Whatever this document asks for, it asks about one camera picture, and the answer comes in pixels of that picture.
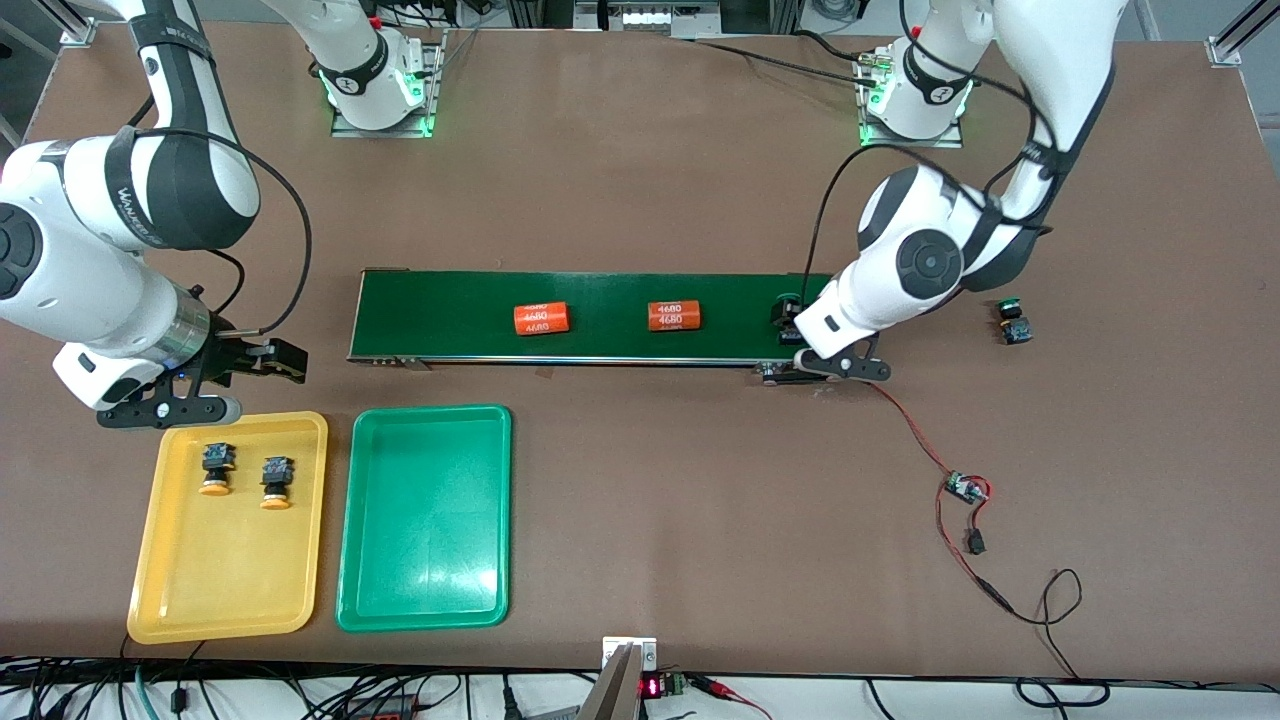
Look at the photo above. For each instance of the yellow mushroom push button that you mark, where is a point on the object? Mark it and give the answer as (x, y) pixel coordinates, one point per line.
(216, 468)
(276, 482)

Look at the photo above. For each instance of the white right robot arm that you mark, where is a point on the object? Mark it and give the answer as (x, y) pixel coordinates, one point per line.
(80, 290)

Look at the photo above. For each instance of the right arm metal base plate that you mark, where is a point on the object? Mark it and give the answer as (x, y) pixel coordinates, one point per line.
(430, 80)

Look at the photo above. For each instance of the green belt conveyor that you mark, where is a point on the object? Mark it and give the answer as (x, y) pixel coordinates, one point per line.
(420, 320)

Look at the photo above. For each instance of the orange plastic device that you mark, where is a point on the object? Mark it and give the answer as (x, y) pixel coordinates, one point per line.
(385, 713)

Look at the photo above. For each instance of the silver metal bracket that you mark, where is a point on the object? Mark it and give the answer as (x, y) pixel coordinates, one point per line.
(648, 650)

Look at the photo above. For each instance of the aluminium frame corner bracket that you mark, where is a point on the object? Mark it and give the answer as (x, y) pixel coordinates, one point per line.
(1225, 50)
(80, 30)

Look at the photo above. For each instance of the grey metal bar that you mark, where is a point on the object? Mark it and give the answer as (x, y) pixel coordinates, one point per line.
(610, 695)

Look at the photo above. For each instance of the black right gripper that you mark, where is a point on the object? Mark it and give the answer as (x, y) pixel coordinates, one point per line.
(228, 353)

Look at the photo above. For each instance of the green plastic tray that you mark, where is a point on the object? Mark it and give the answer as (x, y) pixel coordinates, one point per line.
(425, 520)

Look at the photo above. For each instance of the red digit display module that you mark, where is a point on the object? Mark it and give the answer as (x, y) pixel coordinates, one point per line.
(652, 687)

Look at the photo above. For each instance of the yellow plastic tray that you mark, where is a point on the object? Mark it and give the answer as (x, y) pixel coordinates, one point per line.
(225, 570)

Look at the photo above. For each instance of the small black circuit board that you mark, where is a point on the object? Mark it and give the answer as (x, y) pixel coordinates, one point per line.
(968, 488)

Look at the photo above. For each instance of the red clip lead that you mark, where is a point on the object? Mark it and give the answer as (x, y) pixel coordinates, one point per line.
(715, 687)

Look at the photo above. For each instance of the green mushroom push button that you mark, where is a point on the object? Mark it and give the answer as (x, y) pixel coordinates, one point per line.
(788, 297)
(1015, 325)

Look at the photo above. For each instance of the black inline switch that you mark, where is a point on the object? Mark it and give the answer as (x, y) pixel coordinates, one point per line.
(975, 542)

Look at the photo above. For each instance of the silver box with lights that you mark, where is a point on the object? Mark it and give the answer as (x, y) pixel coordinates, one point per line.
(645, 15)

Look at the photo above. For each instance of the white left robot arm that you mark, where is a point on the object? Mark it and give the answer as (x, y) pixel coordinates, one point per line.
(930, 262)

